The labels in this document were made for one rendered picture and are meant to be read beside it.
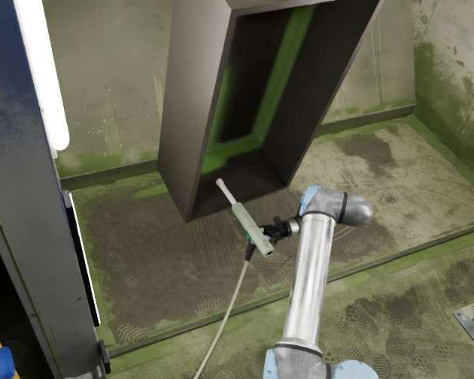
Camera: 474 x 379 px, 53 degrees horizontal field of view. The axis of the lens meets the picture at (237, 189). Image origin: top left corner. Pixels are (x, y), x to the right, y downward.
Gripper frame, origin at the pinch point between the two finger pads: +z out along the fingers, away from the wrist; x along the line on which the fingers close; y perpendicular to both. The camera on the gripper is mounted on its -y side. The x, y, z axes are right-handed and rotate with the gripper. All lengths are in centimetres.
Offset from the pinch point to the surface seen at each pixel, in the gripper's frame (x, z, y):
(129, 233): 61, 31, 54
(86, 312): -17, 82, -18
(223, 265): 18, -5, 48
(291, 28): 46, -27, -77
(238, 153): 53, -24, 0
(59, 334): -16, 91, -8
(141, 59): 136, -2, -10
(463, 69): 53, -200, -31
